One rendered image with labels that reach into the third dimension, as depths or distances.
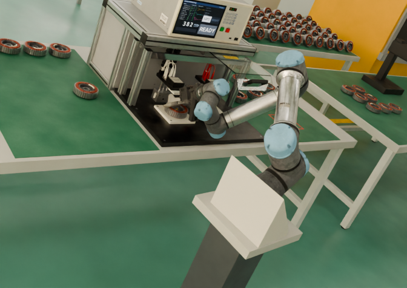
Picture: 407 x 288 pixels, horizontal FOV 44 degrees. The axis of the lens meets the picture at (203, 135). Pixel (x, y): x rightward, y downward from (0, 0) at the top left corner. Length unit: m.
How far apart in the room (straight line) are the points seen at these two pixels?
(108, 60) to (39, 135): 0.69
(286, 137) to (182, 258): 1.22
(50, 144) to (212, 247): 0.74
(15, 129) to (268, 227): 1.00
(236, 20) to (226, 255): 1.15
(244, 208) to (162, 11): 1.03
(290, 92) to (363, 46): 3.91
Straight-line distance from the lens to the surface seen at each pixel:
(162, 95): 2.49
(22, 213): 2.81
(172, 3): 2.36
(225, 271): 2.04
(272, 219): 1.79
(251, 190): 1.82
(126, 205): 3.04
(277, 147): 1.83
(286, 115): 1.94
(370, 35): 5.86
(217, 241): 2.03
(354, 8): 6.03
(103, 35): 2.61
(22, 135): 2.00
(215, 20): 2.46
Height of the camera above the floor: 1.81
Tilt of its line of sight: 26 degrees down
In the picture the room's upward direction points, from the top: 22 degrees clockwise
